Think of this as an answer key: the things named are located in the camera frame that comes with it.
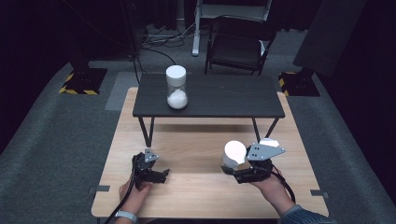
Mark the round-lid jar of white salt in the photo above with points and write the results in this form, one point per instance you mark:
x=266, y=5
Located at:
x=176, y=90

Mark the black stand with striped base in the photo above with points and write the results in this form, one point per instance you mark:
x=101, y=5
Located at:
x=84, y=81
x=300, y=84

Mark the black folding chair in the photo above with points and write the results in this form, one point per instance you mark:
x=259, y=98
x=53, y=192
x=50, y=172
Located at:
x=236, y=46

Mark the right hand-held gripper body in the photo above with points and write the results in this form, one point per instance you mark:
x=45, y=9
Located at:
x=261, y=169

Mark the grey tape tab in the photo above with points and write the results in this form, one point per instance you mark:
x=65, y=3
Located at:
x=319, y=193
x=101, y=188

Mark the black raised shelf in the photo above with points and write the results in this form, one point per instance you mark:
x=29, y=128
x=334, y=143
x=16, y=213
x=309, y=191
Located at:
x=224, y=96

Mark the white desk frame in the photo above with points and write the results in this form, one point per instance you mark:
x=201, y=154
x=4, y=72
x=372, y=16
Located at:
x=196, y=31

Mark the spout-lid jar of tan spice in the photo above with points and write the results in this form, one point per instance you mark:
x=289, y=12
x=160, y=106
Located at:
x=233, y=154

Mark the spout-lid jar of brown spice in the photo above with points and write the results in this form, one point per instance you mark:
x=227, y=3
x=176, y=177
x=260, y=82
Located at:
x=269, y=142

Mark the person's right hand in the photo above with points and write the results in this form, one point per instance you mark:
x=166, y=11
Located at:
x=275, y=193

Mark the grey panel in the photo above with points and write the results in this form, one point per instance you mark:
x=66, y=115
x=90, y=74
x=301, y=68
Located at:
x=327, y=34

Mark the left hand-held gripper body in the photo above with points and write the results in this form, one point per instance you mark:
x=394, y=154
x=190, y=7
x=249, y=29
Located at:
x=142, y=171

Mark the person's left hand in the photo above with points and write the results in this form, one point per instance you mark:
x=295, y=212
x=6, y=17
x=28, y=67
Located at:
x=134, y=199

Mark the grey wristwatch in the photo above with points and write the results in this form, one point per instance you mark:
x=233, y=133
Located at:
x=126, y=215

